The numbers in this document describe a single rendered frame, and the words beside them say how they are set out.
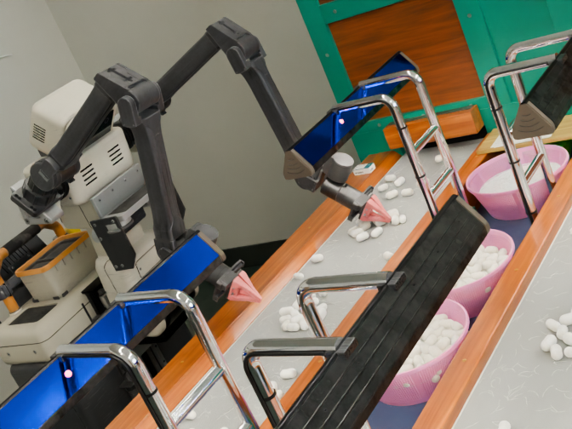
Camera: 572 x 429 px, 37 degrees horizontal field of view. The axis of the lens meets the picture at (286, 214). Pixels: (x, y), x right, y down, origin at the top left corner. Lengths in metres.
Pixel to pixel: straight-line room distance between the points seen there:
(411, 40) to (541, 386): 1.36
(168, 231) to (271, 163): 2.07
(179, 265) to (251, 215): 2.68
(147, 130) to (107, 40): 2.38
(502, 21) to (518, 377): 1.21
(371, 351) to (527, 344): 0.59
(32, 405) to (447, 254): 0.67
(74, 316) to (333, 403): 1.71
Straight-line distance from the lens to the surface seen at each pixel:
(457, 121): 2.58
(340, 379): 1.05
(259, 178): 4.16
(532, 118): 1.67
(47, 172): 2.19
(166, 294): 1.45
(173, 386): 1.97
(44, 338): 2.60
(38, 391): 1.43
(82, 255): 2.77
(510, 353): 1.63
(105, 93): 1.98
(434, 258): 1.25
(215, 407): 1.86
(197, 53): 2.35
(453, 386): 1.56
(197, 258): 1.66
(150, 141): 1.97
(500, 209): 2.24
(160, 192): 2.01
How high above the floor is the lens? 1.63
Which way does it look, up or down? 19 degrees down
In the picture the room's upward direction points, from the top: 24 degrees counter-clockwise
